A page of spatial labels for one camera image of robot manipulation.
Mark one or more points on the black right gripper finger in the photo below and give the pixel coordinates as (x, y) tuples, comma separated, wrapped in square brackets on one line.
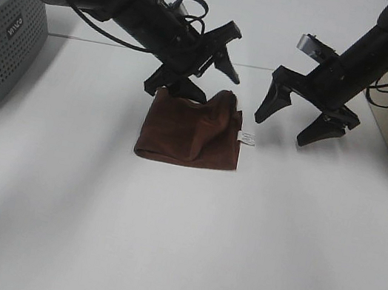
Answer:
[(284, 82), (330, 123)]

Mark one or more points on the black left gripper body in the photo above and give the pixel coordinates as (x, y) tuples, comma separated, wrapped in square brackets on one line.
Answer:
[(164, 30)]

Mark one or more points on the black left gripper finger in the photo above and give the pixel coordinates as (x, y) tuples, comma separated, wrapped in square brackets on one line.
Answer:
[(213, 51), (178, 86)]

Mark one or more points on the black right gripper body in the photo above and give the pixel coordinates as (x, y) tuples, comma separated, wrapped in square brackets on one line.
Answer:
[(337, 80)]

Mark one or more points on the brown towel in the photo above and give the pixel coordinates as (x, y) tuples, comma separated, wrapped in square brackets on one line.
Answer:
[(181, 132)]

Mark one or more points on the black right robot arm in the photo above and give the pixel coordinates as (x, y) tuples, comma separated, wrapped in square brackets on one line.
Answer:
[(373, 45)]

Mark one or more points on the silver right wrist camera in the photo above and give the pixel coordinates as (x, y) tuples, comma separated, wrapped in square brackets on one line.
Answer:
[(315, 49)]

